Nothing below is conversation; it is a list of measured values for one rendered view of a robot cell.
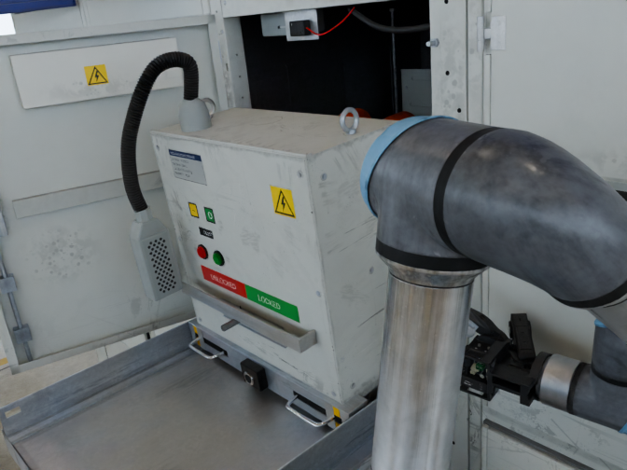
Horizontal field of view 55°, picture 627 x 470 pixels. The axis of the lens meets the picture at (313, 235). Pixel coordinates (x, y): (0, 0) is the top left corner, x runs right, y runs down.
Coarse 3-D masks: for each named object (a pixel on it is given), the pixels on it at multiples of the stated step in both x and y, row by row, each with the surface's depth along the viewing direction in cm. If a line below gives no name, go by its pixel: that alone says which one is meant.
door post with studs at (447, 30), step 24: (432, 0) 96; (456, 0) 93; (432, 24) 98; (456, 24) 94; (432, 48) 99; (456, 48) 95; (432, 72) 100; (456, 72) 97; (432, 96) 102; (456, 96) 98; (456, 432) 123; (456, 456) 125
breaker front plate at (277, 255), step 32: (160, 160) 126; (224, 160) 107; (256, 160) 100; (288, 160) 93; (192, 192) 120; (224, 192) 111; (256, 192) 103; (192, 224) 126; (224, 224) 116; (256, 224) 107; (288, 224) 100; (192, 256) 131; (224, 256) 120; (256, 256) 111; (288, 256) 103; (224, 288) 126; (256, 288) 116; (288, 288) 107; (320, 288) 100; (224, 320) 131; (288, 320) 111; (320, 320) 103; (256, 352) 126; (288, 352) 115; (320, 352) 107; (320, 384) 111
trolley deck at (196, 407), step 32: (160, 384) 133; (192, 384) 131; (224, 384) 130; (96, 416) 124; (128, 416) 123; (160, 416) 122; (192, 416) 121; (224, 416) 120; (256, 416) 119; (288, 416) 118; (32, 448) 116; (64, 448) 115; (96, 448) 114; (128, 448) 114; (160, 448) 113; (192, 448) 112; (224, 448) 111; (256, 448) 110; (288, 448) 109
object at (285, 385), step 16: (192, 320) 144; (192, 336) 145; (208, 336) 138; (240, 352) 129; (240, 368) 132; (272, 368) 121; (272, 384) 123; (288, 384) 118; (304, 384) 115; (288, 400) 120; (304, 400) 115; (320, 400) 111; (352, 400) 108; (320, 416) 113; (336, 416) 109
